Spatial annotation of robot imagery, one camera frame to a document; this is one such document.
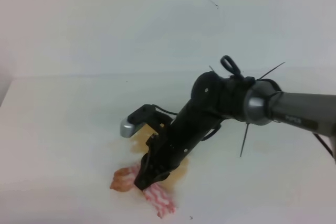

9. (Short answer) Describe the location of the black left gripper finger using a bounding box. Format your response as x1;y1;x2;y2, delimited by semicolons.
134;166;150;189

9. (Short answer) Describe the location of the brown coffee stain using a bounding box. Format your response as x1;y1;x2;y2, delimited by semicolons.
106;125;188;193

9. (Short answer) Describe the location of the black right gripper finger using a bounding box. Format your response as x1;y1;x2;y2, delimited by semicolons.
143;170;171;190

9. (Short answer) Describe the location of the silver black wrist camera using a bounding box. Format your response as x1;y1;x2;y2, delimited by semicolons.
120;104;176;138

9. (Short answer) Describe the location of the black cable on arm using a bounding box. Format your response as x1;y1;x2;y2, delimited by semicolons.
220;55;256;83

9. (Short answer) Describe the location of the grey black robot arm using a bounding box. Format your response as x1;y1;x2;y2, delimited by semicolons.
129;71;335;190

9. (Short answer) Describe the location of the red white striped rag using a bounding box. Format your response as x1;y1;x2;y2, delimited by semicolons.
110;163;176;218

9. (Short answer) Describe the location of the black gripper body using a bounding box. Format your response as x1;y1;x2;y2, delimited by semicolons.
141;132;198;180

